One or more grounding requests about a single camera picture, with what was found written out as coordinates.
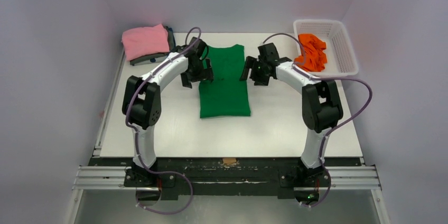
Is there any green t shirt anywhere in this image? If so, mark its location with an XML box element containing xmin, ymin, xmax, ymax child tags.
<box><xmin>199</xmin><ymin>44</ymin><xmax>251</xmax><ymax>119</ymax></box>

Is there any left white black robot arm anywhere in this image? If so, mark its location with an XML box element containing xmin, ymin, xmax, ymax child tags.
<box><xmin>122</xmin><ymin>38</ymin><xmax>214</xmax><ymax>186</ymax></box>

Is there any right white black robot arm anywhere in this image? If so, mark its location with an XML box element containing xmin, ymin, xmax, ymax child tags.
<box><xmin>240</xmin><ymin>43</ymin><xmax>343</xmax><ymax>185</ymax></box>

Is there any folded grey t shirt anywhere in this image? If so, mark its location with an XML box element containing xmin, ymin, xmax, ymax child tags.
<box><xmin>129</xmin><ymin>26</ymin><xmax>176</xmax><ymax>66</ymax></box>

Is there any folded blue t shirt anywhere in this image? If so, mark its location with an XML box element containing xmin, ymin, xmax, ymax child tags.
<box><xmin>150</xmin><ymin>26</ymin><xmax>176</xmax><ymax>63</ymax></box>

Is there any orange t shirt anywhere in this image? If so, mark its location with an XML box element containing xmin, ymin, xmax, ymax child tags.
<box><xmin>294</xmin><ymin>33</ymin><xmax>328</xmax><ymax>72</ymax></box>

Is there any folded pink t shirt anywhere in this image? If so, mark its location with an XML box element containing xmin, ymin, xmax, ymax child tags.
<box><xmin>122</xmin><ymin>24</ymin><xmax>170</xmax><ymax>61</ymax></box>

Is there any white plastic basket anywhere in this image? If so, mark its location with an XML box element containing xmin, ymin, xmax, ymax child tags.
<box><xmin>293</xmin><ymin>19</ymin><xmax>359</xmax><ymax>77</ymax></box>

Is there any brown tape piece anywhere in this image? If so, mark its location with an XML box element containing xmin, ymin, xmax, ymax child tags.
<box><xmin>222</xmin><ymin>157</ymin><xmax>238</xmax><ymax>166</ymax></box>

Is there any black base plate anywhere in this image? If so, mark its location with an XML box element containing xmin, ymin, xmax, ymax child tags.
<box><xmin>87</xmin><ymin>157</ymin><xmax>361</xmax><ymax>202</ymax></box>

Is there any aluminium rail frame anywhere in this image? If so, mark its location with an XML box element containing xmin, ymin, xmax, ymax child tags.
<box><xmin>72</xmin><ymin>166</ymin><xmax>381</xmax><ymax>191</ymax></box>

